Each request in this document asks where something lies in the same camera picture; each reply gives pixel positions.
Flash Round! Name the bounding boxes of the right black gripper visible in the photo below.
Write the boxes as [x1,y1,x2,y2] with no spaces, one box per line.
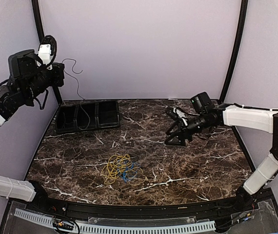
[164,112,209,146]

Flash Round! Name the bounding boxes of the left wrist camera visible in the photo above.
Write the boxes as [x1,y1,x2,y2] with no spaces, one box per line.
[37,35,57,70]

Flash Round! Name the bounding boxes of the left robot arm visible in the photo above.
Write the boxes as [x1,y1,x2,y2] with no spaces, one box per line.
[0,49,65,213]

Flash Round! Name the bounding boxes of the blue cable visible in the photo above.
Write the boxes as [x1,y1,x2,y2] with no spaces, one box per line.
[118,160,141,183]

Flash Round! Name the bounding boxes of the grey cable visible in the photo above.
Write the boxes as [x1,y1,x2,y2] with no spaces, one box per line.
[62,58,92,130]

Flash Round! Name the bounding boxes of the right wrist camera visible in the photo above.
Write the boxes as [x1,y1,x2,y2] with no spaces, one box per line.
[166,107,188,126]

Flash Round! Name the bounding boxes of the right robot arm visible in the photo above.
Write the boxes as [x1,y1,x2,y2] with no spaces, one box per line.
[165,92,278,212]

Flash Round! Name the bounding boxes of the black front rail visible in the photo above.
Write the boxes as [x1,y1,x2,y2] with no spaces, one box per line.
[26,195,252,220]

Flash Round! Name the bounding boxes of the left black frame post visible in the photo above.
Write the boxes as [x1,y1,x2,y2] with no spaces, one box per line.
[31,0,62,105]

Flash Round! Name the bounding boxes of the white slotted cable duct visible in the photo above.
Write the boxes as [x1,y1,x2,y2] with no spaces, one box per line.
[14,208,216,234]

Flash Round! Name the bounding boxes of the yellow cable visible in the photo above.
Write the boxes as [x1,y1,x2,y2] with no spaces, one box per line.
[101,153,148,187]

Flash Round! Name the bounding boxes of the black three-compartment tray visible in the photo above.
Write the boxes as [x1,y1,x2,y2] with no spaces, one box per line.
[55,100,120,134]

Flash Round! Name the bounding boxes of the right black frame post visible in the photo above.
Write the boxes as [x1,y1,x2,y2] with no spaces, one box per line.
[218,0,249,105]

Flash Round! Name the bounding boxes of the black frame post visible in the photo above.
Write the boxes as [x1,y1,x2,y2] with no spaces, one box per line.
[31,0,62,105]
[218,0,249,105]

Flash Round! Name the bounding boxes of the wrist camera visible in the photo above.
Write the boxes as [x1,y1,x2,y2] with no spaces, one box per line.
[166,107,188,126]
[37,35,57,70]

